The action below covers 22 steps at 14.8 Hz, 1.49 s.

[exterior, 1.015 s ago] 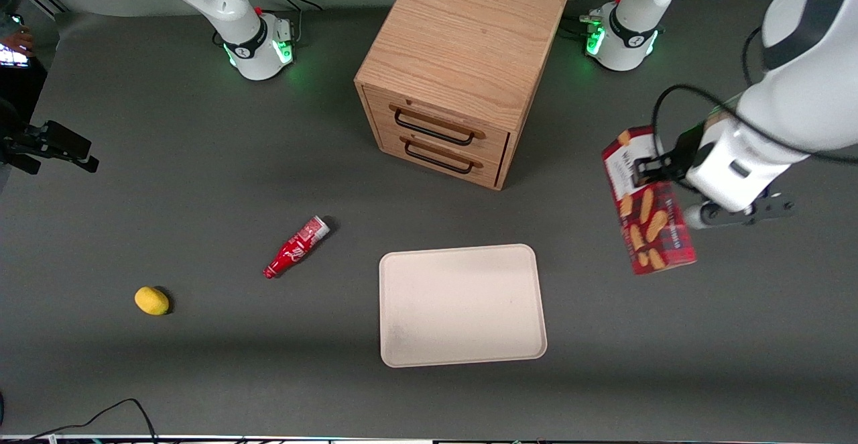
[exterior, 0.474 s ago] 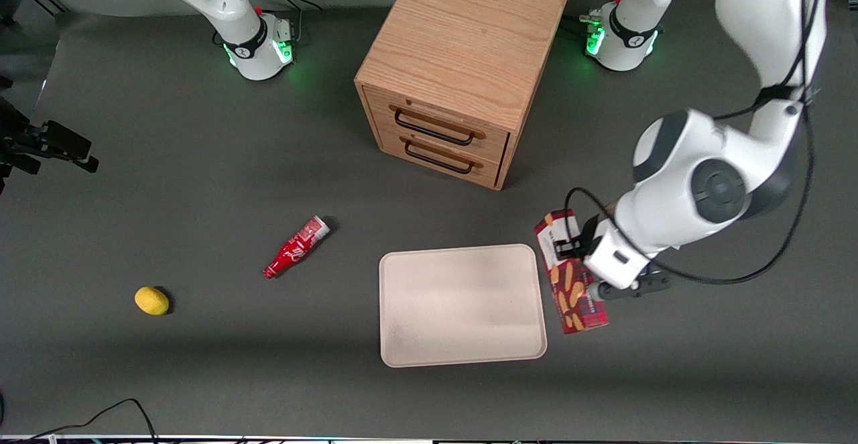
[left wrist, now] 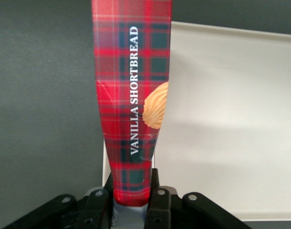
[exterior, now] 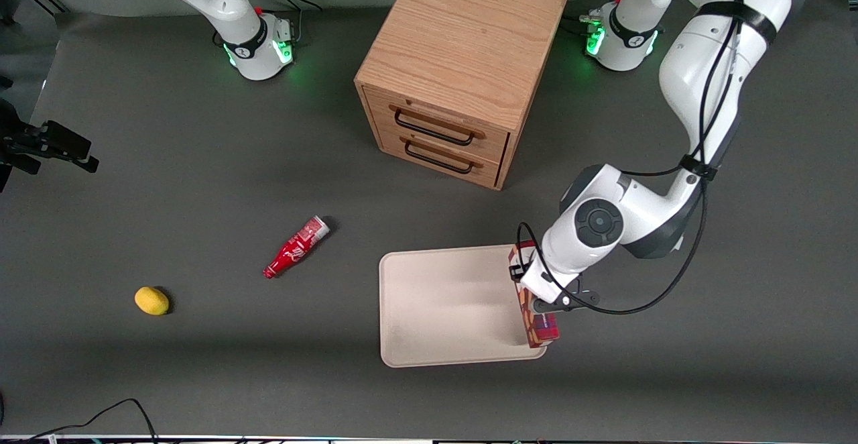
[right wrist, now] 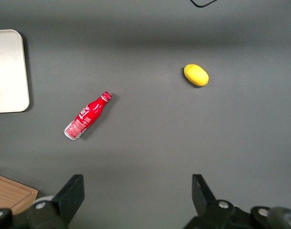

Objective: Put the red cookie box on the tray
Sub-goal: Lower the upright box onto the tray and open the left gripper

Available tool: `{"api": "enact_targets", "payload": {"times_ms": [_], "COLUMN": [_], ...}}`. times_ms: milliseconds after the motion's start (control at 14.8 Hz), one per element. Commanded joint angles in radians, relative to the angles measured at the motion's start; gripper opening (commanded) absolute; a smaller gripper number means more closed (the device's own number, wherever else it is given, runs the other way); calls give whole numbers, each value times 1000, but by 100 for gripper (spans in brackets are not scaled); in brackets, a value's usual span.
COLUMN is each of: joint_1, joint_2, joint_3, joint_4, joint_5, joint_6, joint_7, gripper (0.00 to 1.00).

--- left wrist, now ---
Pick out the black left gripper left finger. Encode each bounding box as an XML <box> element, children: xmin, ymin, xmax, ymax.
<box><xmin>83</xmin><ymin>172</ymin><xmax>115</xmax><ymax>229</ymax></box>

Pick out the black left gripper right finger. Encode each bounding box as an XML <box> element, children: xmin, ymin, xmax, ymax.
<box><xmin>145</xmin><ymin>167</ymin><xmax>172</xmax><ymax>229</ymax></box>

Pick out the red tartan cookie box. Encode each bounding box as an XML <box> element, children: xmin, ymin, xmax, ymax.
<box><xmin>90</xmin><ymin>0</ymin><xmax>173</xmax><ymax>206</ymax></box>

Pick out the beige rectangular tray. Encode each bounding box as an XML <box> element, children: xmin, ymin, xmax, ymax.
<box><xmin>101</xmin><ymin>21</ymin><xmax>291</xmax><ymax>221</ymax></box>

